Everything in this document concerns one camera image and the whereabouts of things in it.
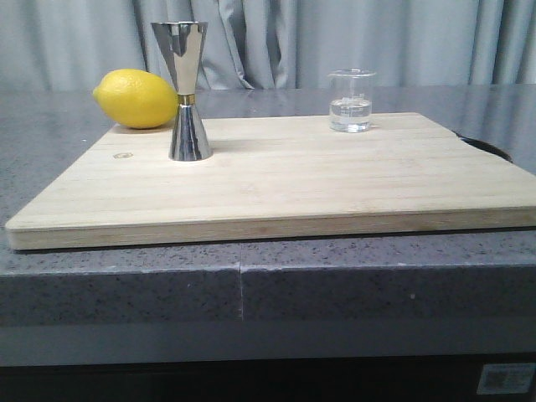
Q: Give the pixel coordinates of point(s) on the wooden cutting board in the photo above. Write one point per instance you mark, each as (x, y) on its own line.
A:
(276, 177)

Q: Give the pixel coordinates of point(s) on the steel double jigger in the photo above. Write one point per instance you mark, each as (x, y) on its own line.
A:
(181, 45)

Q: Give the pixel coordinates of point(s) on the glass measuring beaker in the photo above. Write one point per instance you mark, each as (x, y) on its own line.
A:
(350, 107)

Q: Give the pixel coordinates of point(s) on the black cutting board handle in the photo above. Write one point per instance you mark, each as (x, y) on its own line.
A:
(485, 146)

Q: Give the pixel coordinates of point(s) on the yellow lemon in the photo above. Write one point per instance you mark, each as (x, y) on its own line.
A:
(136, 98)

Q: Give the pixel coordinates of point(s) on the white QR code label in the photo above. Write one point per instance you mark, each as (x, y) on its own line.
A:
(506, 378)

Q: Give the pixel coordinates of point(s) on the grey curtain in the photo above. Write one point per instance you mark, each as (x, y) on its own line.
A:
(70, 45)

